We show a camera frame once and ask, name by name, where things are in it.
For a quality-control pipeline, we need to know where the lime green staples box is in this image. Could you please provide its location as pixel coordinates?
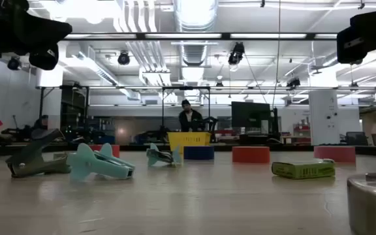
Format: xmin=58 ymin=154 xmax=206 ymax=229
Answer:
xmin=271 ymin=158 xmax=336 ymax=180

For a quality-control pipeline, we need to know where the black bar with light strips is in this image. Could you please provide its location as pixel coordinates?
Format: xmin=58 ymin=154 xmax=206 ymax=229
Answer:
xmin=62 ymin=31 xmax=339 ymax=42

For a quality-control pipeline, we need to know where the white square column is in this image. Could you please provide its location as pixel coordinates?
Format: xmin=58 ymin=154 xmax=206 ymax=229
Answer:
xmin=308 ymin=90 xmax=341 ymax=146

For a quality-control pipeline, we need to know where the black background rig frame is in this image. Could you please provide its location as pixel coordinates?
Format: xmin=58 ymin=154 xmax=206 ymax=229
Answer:
xmin=37 ymin=85 xmax=212 ymax=146

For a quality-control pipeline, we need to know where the metal lamp base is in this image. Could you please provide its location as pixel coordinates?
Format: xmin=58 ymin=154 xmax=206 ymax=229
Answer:
xmin=347 ymin=172 xmax=376 ymax=235

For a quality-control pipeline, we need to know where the silver metal clip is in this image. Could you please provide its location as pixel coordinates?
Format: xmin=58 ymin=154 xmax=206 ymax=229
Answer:
xmin=66 ymin=142 xmax=136 ymax=182

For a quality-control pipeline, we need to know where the dark office chair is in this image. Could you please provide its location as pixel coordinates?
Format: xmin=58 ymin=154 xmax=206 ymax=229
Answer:
xmin=345 ymin=131 xmax=369 ymax=146

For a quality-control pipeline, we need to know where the black ceiling spotlight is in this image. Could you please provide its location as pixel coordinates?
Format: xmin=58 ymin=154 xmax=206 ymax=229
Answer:
xmin=287 ymin=77 xmax=302 ymax=90
xmin=7 ymin=56 xmax=22 ymax=71
xmin=117 ymin=50 xmax=131 ymax=66
xmin=227 ymin=42 xmax=245 ymax=66

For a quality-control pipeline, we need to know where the yellow plastic basket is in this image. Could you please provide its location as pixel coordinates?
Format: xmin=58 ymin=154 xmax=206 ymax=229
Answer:
xmin=167 ymin=131 xmax=212 ymax=155

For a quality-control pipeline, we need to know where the black computer monitor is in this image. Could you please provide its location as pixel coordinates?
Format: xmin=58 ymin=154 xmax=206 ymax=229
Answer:
xmin=230 ymin=101 xmax=272 ymax=130

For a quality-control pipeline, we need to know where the black metal table frame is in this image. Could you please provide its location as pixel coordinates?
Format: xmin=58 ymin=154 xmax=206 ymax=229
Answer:
xmin=0 ymin=142 xmax=376 ymax=157

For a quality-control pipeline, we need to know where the blue tape roll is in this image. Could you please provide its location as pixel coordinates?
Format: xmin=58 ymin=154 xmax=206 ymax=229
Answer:
xmin=183 ymin=145 xmax=215 ymax=161

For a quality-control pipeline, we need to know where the person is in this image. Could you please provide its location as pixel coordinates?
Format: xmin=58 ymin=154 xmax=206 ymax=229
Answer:
xmin=178 ymin=99 xmax=206 ymax=133

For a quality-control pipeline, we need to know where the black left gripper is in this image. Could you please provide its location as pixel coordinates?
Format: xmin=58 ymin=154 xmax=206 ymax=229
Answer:
xmin=0 ymin=0 xmax=73 ymax=71

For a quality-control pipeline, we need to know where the black staple remover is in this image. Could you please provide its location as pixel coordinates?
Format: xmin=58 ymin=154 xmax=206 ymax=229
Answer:
xmin=5 ymin=128 xmax=72 ymax=179

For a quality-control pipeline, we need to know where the red tape roll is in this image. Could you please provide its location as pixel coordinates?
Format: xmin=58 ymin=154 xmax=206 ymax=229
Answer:
xmin=232 ymin=146 xmax=271 ymax=165
xmin=88 ymin=144 xmax=121 ymax=159
xmin=313 ymin=145 xmax=356 ymax=165

